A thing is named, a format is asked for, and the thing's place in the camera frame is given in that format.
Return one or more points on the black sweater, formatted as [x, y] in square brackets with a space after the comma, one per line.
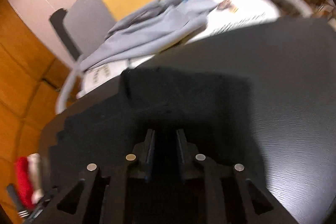
[183, 98]

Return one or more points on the grey cloth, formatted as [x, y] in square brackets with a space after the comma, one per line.
[147, 32]

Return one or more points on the white printed cloth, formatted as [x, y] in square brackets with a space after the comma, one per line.
[244, 11]

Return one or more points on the red sweater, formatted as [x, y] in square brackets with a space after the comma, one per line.
[23, 182]

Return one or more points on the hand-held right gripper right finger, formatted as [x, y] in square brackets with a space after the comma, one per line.
[180, 155]

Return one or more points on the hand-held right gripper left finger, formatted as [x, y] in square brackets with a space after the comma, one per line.
[151, 155]

